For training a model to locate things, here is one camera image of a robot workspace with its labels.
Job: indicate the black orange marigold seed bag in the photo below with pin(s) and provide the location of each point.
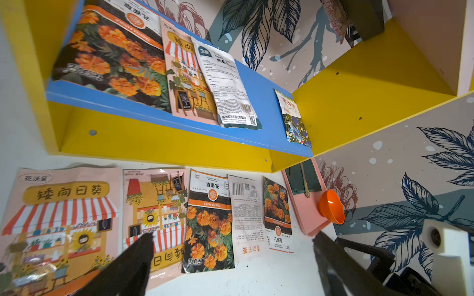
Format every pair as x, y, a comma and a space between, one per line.
208, 240

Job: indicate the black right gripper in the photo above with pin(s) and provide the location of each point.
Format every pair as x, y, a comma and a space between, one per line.
411, 283

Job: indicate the blue flower seed bag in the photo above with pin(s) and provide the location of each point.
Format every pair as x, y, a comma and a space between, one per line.
295, 129

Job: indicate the orange bowl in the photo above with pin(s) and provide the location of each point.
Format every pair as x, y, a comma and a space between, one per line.
331, 207

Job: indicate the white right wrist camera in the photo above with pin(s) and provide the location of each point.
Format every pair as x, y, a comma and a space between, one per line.
452, 269

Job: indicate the white grey seed bag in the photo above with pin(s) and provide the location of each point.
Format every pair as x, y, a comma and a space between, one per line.
234, 109

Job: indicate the dark green cloth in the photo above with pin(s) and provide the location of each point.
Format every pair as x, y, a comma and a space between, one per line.
295, 180

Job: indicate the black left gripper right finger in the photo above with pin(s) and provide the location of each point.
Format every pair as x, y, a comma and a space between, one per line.
338, 270

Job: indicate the red Chuba chips bag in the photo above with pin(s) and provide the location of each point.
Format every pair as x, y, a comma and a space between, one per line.
337, 17

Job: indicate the pink tray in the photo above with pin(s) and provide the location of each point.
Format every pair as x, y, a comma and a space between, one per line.
308, 217

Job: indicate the pink storefront seed bag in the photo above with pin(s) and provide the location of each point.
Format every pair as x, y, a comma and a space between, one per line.
248, 231
190, 97
154, 202
60, 229

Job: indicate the yellow two-tier shelf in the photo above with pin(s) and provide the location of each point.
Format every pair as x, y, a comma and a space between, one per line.
380, 83

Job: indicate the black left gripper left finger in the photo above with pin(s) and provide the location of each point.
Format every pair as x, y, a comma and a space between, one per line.
127, 275

